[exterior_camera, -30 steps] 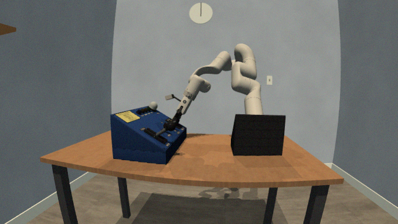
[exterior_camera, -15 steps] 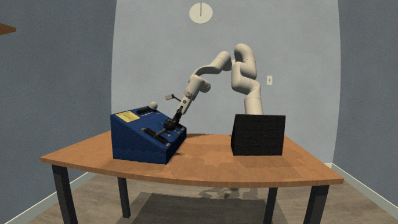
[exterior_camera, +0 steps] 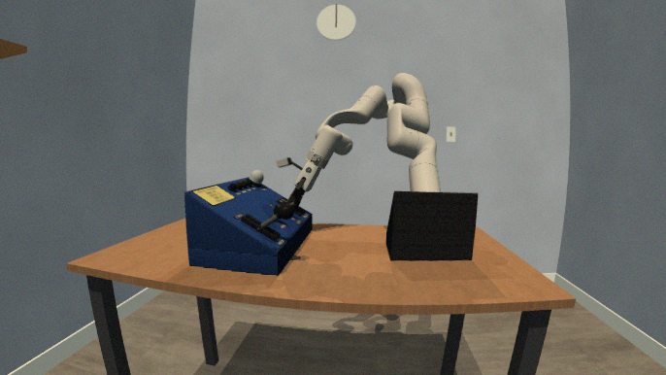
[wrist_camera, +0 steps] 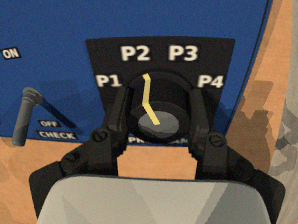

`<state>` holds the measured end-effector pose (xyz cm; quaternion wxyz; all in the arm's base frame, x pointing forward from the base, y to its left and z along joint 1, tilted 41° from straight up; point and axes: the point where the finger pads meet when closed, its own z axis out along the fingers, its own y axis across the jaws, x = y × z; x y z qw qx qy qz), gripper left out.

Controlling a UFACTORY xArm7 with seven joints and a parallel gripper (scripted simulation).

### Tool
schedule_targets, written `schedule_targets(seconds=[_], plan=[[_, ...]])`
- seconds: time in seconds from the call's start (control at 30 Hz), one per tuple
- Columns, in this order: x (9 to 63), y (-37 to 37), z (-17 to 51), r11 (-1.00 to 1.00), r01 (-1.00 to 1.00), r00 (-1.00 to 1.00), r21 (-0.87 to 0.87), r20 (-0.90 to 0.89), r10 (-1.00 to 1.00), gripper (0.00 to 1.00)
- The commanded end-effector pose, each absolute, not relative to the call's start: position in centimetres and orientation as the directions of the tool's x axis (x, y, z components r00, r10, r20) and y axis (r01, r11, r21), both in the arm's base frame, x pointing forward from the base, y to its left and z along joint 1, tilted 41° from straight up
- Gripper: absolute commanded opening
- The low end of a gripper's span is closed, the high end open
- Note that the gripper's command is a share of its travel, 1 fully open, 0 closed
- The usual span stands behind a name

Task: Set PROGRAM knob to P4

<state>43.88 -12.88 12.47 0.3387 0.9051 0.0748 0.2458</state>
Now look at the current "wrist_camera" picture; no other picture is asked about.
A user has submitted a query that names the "blue control console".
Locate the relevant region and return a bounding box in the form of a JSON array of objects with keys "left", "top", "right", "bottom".
[{"left": 0, "top": 0, "right": 272, "bottom": 147}]

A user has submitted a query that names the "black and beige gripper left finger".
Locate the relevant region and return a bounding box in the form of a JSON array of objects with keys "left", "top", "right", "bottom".
[{"left": 29, "top": 86, "right": 131, "bottom": 221}]

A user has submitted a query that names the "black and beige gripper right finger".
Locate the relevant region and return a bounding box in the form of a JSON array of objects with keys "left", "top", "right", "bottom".
[{"left": 187, "top": 88, "right": 286, "bottom": 224}]

